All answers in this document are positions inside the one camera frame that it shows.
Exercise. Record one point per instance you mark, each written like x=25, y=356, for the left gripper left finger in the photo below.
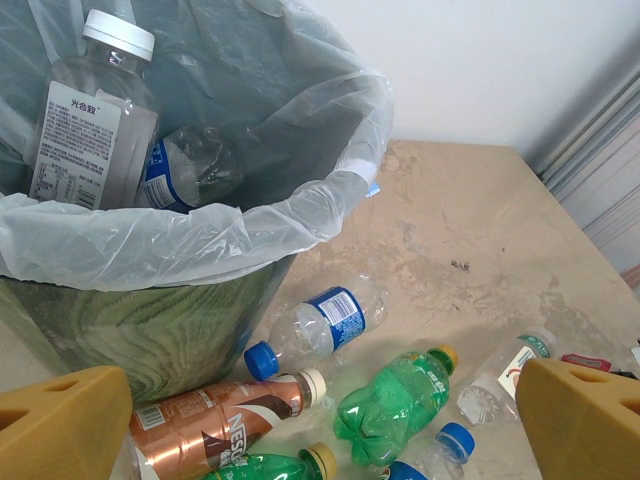
x=60, y=430

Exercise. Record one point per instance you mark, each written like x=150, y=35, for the translucent plastic bin liner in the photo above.
x=150, y=250

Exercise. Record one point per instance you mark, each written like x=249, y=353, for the clear bottle green cap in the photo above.
x=495, y=380

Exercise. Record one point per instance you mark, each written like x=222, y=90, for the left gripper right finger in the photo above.
x=585, y=430

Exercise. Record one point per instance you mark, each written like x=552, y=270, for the copper Nescafe bottle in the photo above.
x=210, y=425

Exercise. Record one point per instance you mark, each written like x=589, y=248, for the green patterned bin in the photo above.
x=150, y=330

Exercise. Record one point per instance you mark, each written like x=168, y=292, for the white cap bottle printed label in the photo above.
x=75, y=140

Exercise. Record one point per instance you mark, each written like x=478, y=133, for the green bottle yellow cap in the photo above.
x=270, y=465

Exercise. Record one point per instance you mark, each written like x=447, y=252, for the clear bottle dark blue label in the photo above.
x=170, y=180

